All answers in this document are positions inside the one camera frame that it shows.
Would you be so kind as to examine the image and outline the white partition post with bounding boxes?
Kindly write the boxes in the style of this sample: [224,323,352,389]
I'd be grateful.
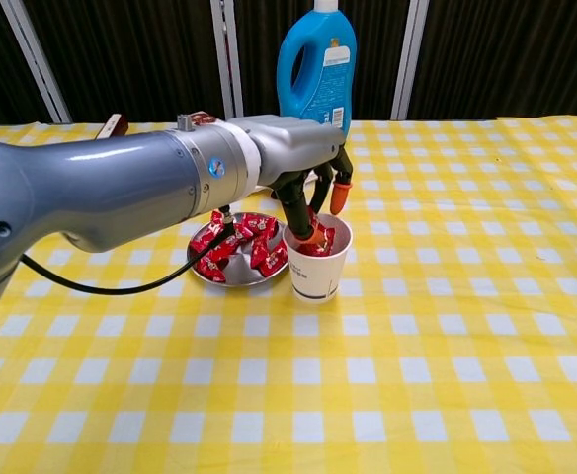
[209,0,244,119]
[390,0,431,121]
[0,0,72,124]

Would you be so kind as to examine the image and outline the silver metal plate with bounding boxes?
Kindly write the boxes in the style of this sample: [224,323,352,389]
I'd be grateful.
[186,211,290,288]

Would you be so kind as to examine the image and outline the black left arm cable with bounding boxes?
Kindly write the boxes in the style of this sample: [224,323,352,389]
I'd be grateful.
[20,205,238,296]

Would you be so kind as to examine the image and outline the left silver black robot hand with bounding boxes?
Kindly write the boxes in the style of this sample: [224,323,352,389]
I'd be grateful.
[248,114,355,248]

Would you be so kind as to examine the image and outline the white paper cup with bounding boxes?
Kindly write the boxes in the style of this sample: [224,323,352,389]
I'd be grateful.
[283,212,354,303]

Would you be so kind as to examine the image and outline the yellow white checkered tablecloth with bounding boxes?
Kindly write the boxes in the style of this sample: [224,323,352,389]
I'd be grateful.
[0,116,577,474]

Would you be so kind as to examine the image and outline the blue detergent pump bottle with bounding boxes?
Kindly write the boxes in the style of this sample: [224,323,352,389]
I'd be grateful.
[276,0,358,149]

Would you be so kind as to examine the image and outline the long dark maroon box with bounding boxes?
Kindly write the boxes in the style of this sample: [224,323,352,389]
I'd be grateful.
[99,113,129,139]

